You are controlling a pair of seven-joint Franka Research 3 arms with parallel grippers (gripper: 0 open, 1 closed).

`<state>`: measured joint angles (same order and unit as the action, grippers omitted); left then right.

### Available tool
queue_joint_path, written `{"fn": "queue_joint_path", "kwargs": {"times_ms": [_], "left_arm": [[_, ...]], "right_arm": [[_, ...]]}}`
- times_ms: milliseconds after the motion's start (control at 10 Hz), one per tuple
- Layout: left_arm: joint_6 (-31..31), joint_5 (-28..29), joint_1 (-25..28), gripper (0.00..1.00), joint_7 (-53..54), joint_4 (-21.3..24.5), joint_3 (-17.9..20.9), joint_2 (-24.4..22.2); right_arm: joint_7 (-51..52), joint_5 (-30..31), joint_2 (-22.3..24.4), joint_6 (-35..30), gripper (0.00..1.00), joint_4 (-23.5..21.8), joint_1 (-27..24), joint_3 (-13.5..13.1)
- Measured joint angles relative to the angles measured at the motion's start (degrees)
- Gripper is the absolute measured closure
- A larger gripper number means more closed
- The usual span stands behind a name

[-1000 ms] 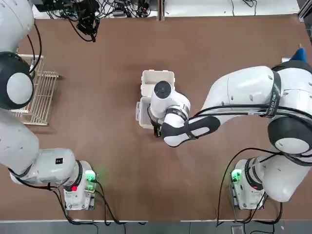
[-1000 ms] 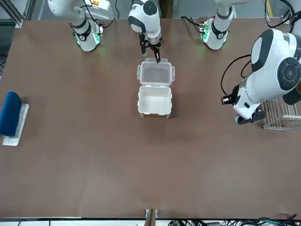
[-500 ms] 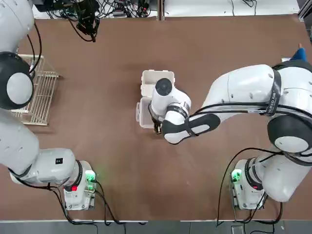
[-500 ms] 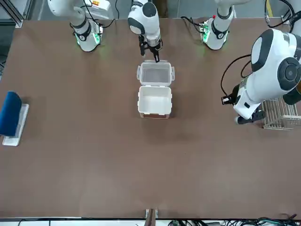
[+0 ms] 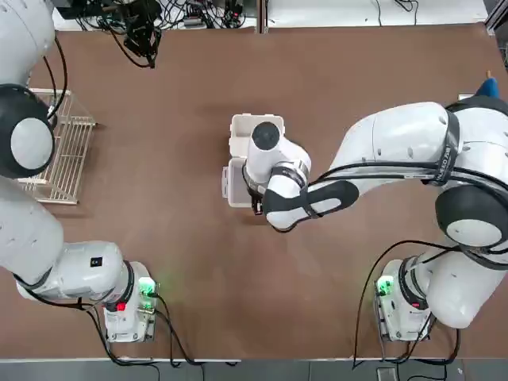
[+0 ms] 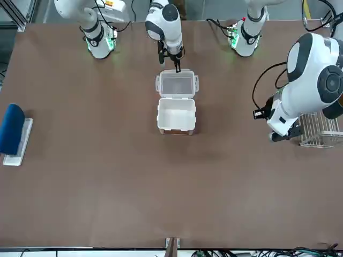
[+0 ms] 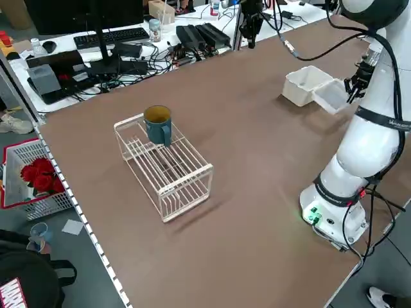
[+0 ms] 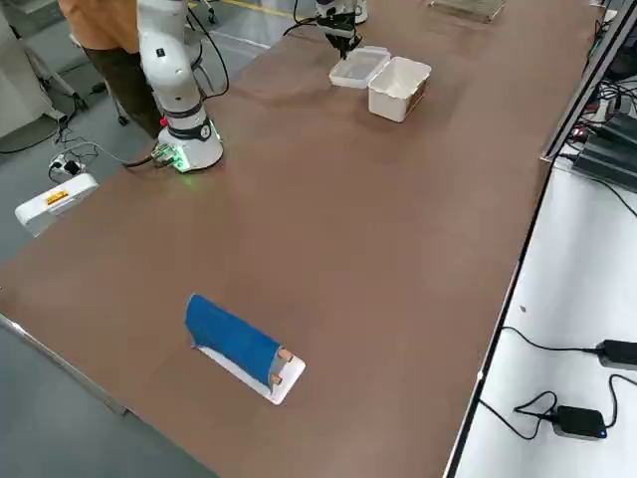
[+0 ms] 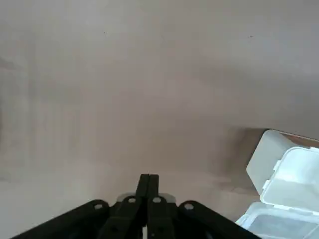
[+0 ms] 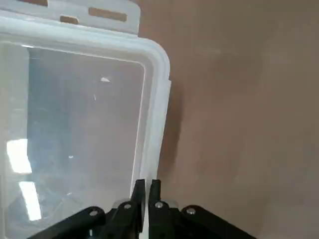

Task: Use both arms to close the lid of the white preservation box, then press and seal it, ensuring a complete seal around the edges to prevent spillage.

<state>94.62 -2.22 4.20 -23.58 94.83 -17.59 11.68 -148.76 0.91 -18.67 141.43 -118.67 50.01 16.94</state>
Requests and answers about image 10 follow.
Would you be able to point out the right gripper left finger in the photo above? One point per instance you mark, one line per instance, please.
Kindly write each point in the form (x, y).
(99, 219)

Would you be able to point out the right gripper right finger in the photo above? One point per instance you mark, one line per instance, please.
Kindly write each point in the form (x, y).
(197, 219)

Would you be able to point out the translucent plastic box lid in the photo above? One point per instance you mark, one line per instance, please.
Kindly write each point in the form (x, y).
(74, 112)

